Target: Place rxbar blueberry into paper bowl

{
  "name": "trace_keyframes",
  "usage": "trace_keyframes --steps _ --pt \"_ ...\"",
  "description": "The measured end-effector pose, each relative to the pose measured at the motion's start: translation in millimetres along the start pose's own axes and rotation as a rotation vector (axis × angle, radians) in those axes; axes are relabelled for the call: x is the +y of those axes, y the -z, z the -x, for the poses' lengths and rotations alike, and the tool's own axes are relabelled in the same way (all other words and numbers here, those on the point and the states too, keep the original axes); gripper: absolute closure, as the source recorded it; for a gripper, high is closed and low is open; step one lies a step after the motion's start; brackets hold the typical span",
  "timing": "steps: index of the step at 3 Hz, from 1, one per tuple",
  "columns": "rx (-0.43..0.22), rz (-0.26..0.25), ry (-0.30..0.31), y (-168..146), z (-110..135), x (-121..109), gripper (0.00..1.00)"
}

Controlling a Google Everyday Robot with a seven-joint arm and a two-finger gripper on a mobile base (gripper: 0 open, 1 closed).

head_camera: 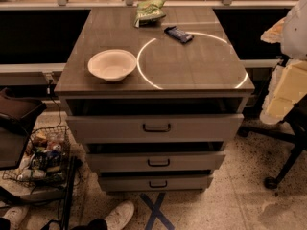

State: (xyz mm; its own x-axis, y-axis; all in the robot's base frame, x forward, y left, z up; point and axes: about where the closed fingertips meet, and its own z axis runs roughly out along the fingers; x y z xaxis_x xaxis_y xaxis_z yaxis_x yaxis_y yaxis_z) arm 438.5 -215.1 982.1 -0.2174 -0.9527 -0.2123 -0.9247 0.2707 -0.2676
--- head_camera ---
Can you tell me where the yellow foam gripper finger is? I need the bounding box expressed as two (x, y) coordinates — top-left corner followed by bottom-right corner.
(260, 60), (307, 125)

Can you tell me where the dark blue rxbar wrapper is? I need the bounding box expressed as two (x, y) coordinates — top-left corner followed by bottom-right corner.
(164, 26), (194, 44)

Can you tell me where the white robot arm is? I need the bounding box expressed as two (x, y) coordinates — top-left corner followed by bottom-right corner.
(260, 0), (307, 125)

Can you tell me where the white paper bowl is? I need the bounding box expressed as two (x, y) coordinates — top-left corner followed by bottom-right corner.
(87, 49), (136, 82)

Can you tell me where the black chair base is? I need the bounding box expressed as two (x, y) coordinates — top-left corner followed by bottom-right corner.
(237, 96), (307, 190)

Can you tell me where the middle grey drawer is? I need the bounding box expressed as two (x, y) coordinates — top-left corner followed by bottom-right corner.
(86, 151), (225, 173)

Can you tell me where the grey drawer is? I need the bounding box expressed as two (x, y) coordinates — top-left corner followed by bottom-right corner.
(86, 151), (225, 173)
(66, 114), (243, 144)
(98, 174), (213, 192)

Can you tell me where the grey drawer cabinet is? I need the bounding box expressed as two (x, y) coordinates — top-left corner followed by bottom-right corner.
(55, 7), (254, 178)

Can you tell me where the green snack bag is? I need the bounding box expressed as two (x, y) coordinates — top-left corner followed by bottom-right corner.
(134, 0), (166, 28)

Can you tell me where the blue tape cross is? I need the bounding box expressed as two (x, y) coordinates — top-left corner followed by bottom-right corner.
(139, 193), (175, 230)

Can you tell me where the top grey drawer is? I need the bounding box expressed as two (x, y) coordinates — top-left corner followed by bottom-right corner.
(66, 114), (243, 144)

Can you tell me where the bottom grey drawer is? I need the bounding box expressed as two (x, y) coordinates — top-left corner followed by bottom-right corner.
(98, 174), (213, 192)

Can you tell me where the white right shoe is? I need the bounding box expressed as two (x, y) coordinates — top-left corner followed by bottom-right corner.
(105, 200), (134, 230)

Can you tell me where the white shoe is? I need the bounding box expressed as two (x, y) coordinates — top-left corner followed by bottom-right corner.
(105, 200), (134, 230)
(0, 206), (29, 230)

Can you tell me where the black metal stand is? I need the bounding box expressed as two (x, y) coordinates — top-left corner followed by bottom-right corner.
(40, 156), (80, 230)

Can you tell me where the dark brown bin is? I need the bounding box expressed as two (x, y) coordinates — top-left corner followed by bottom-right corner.
(0, 88), (46, 170)

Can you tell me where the white left shoe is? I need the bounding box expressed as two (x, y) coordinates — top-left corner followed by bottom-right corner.
(0, 206), (29, 230)

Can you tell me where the wire basket with groceries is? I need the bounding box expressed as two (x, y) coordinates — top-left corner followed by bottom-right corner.
(2, 126), (70, 187)

